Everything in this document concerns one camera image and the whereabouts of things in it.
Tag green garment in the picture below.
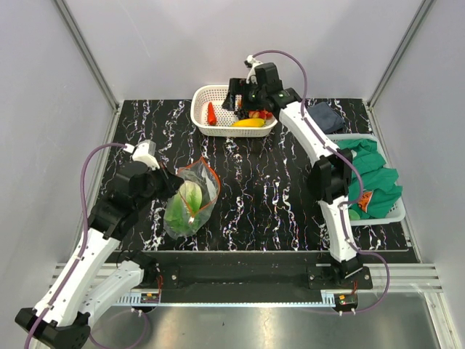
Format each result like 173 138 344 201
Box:
336 138 403 222

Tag dark blue folded cloth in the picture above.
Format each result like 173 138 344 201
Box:
307 102 345 135

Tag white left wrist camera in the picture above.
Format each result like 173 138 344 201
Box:
124 140 160 170

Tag red fake strawberries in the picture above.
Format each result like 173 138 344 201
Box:
248 110 273 120

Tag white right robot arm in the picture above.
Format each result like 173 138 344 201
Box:
222 58 363 289

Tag red fake chili pepper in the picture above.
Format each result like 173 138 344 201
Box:
207 102 217 126

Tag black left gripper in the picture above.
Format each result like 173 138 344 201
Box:
134 159 185 210

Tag clear zip top bag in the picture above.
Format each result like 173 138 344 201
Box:
163 157 221 240

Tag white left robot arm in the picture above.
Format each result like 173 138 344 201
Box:
15 161 184 348

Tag dark fake blueberries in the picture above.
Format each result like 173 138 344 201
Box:
234 108 250 120

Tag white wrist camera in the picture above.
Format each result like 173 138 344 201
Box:
244 55 263 84
124 140 160 170

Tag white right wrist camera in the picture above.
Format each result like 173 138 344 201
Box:
244 55 263 84

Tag white laundry basket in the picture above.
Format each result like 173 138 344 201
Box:
328 133 405 226

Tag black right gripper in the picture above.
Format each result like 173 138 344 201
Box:
220 79 264 113

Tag green fake lettuce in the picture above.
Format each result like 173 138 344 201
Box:
163 180 203 239

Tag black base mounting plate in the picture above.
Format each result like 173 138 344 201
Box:
150 251 373 306

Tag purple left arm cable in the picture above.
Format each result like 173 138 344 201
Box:
25 143 152 349

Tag black marble pattern mat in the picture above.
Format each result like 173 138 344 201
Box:
100 97 419 252

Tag white perforated plastic basket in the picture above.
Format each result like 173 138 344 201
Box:
190 85 278 137

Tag yellow fake banana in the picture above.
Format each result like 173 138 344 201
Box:
231 118 266 127

